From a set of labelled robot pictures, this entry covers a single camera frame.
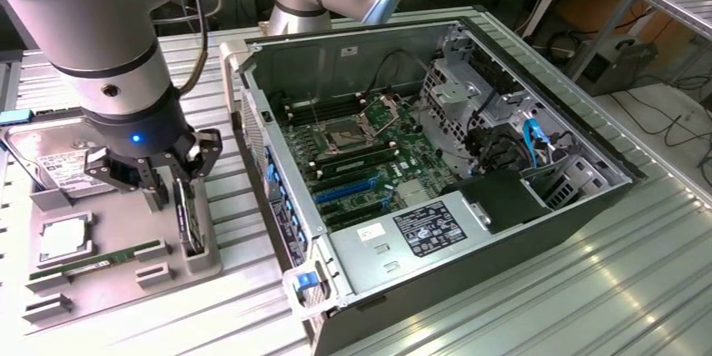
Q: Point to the installed dark RAM stick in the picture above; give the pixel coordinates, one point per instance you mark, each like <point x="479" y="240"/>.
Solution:
<point x="356" y="163"/>

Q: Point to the black grey floor device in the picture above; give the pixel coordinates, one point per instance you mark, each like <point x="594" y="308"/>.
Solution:
<point x="618" y="66"/>

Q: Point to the blue plastic connector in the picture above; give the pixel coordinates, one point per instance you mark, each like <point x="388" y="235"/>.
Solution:
<point x="12" y="117"/>

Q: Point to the silver hard disk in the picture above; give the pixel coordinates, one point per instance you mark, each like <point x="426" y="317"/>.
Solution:
<point x="34" y="151"/>

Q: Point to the grey power supply unit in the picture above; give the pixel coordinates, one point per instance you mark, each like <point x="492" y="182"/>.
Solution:
<point x="384" y="247"/>

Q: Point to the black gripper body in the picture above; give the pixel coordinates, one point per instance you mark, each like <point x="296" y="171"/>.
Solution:
<point x="144" y="131"/>

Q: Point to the open black PC case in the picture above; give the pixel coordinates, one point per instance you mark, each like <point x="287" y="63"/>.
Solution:
<point x="500" y="247"/>

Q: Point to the metal disk bay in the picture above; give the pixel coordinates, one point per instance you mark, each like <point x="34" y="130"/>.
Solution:
<point x="462" y="89"/>

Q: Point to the blue expansion slot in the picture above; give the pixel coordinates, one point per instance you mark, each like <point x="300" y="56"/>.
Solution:
<point x="344" y="189"/>

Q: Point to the black graphics card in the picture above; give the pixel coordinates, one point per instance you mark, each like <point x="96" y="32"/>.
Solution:
<point x="187" y="214"/>

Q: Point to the green motherboard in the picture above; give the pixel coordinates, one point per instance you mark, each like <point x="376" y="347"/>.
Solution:
<point x="411" y="156"/>

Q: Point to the silver chipset heatsink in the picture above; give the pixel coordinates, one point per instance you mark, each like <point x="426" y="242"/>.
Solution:
<point x="414" y="194"/>

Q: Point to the grey parts rack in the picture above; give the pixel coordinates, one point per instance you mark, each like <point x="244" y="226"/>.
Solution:
<point x="111" y="302"/>

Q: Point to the thin metal locking lever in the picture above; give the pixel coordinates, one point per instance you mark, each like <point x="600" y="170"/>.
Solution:
<point x="315" y="116"/>

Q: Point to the green RAM stick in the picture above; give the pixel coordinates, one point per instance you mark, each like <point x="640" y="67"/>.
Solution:
<point x="83" y="266"/>

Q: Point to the aluminium frame table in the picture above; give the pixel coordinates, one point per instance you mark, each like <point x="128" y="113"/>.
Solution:
<point x="682" y="8"/>

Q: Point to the black plastic air duct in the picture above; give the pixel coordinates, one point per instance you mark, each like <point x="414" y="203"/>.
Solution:
<point x="495" y="197"/>

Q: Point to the silver CPU chip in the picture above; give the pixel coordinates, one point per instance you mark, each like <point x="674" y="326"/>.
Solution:
<point x="66" y="239"/>

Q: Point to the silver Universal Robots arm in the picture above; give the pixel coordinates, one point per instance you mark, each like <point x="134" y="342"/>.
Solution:
<point x="95" y="18"/>

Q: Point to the CPU socket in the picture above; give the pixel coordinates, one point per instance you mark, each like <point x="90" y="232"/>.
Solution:
<point x="340" y="135"/>

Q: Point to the metal socket cover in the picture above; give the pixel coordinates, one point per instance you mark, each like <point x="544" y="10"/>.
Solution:
<point x="383" y="112"/>

